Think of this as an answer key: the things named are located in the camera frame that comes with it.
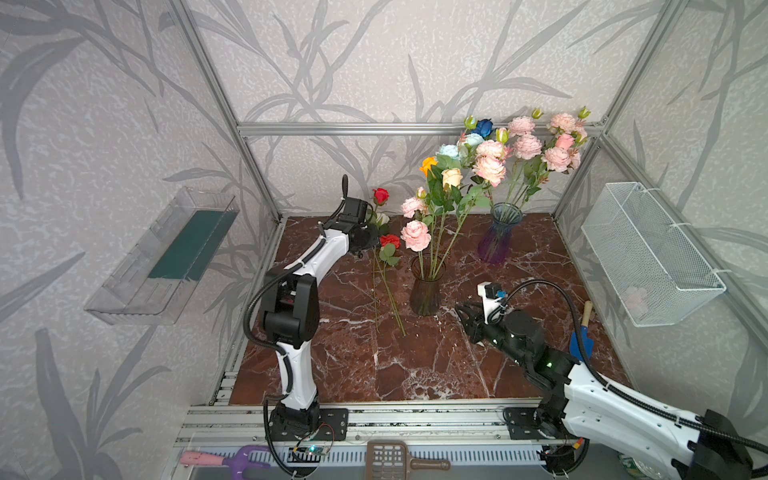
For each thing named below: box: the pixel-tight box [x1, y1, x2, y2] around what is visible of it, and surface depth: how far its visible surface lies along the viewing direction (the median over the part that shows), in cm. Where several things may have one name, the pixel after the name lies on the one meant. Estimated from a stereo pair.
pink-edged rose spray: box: [444, 127, 513, 276], surface depth 68 cm
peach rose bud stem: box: [431, 168, 463, 280], surface depth 72 cm
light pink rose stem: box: [400, 220, 431, 279], surface depth 74 cm
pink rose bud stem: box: [556, 133, 575, 150], surface depth 84 cm
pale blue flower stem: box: [436, 115, 485, 169], surface depth 74 cm
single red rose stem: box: [372, 188, 390, 228], surface depth 101 cm
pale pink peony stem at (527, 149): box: [508, 108, 544, 205], surface depth 86 cm
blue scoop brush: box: [570, 300, 594, 363], surface depth 91 cm
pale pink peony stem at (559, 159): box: [522, 146, 581, 205], surface depth 84 cm
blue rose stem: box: [472, 118, 493, 139], surface depth 82 cm
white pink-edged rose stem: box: [573, 106, 591, 142], surface depth 91 cm
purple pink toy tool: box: [180, 445, 269, 480], surface depth 70 cm
